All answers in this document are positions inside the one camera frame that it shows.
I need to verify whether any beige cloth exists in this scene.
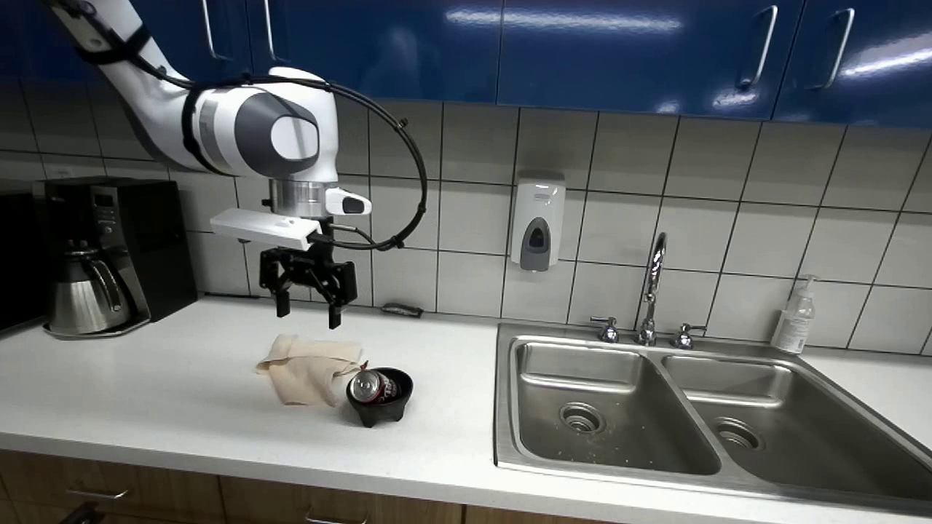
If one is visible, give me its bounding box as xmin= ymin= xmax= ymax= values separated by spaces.
xmin=254 ymin=331 xmax=369 ymax=411

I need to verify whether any black coffee maker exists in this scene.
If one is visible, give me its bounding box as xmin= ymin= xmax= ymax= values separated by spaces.
xmin=31 ymin=176 xmax=202 ymax=339

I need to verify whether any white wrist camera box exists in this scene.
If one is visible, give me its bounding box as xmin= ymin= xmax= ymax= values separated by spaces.
xmin=207 ymin=205 xmax=324 ymax=252

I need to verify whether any white wall soap dispenser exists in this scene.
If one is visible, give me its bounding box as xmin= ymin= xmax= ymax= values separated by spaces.
xmin=507 ymin=168 xmax=568 ymax=275

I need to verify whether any blue cabinet door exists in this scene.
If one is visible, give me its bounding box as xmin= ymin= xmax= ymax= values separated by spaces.
xmin=232 ymin=0 xmax=503 ymax=108
xmin=0 ymin=0 xmax=238 ymax=92
xmin=499 ymin=0 xmax=793 ymax=122
xmin=785 ymin=0 xmax=932 ymax=130

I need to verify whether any red soda can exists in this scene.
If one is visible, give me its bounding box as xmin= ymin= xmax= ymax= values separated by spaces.
xmin=346 ymin=360 xmax=401 ymax=408

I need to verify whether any chrome faucet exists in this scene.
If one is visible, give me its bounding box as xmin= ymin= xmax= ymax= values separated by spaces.
xmin=631 ymin=226 xmax=672 ymax=347

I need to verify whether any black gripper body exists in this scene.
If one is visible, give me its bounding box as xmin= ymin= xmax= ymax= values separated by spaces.
xmin=255 ymin=242 xmax=362 ymax=304

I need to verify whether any silver cabinet door handle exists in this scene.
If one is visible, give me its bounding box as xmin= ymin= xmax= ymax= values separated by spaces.
xmin=194 ymin=0 xmax=216 ymax=58
xmin=819 ymin=2 xmax=858 ymax=92
xmin=255 ymin=0 xmax=276 ymax=60
xmin=733 ymin=2 xmax=784 ymax=92

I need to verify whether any clear soap pump bottle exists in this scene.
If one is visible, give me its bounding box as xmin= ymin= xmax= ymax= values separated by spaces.
xmin=768 ymin=272 xmax=819 ymax=354

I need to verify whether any steel double sink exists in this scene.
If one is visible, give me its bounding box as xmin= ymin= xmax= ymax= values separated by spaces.
xmin=488 ymin=323 xmax=932 ymax=517

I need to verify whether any black bowl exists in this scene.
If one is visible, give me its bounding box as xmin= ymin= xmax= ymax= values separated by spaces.
xmin=340 ymin=364 xmax=417 ymax=431

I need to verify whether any black appliance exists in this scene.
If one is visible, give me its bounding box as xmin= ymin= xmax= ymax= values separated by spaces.
xmin=0 ymin=187 xmax=50 ymax=338

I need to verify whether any wooden base cabinet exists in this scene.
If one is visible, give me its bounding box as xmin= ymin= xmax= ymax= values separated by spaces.
xmin=0 ymin=446 xmax=622 ymax=524

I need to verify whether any steel coffee carafe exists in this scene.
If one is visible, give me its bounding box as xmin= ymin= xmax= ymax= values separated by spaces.
xmin=44 ymin=239 xmax=135 ymax=338

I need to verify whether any chrome faucet handle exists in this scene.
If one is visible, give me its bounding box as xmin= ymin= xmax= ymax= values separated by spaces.
xmin=589 ymin=313 xmax=625 ymax=347
xmin=669 ymin=320 xmax=710 ymax=352

